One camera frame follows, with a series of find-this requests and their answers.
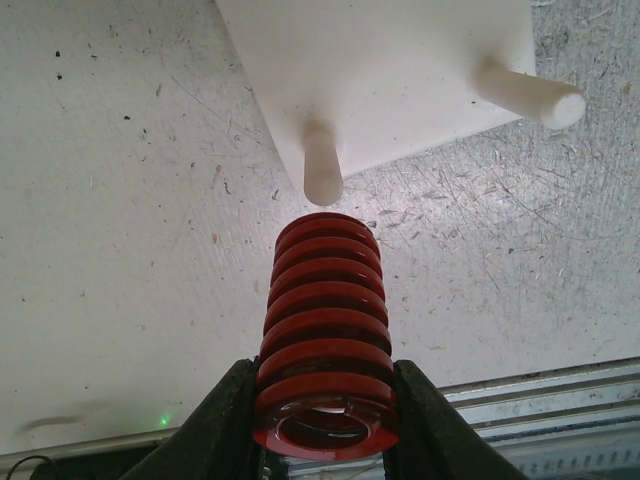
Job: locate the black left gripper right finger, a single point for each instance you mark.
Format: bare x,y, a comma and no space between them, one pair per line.
435,442

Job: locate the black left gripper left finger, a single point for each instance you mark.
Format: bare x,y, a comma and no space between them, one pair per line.
215,442

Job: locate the white peg base plate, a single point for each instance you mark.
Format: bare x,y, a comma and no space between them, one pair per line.
345,86

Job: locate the small red spring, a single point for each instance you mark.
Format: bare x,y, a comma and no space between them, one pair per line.
327,340

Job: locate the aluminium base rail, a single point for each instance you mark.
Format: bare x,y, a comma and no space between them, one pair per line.
568,421

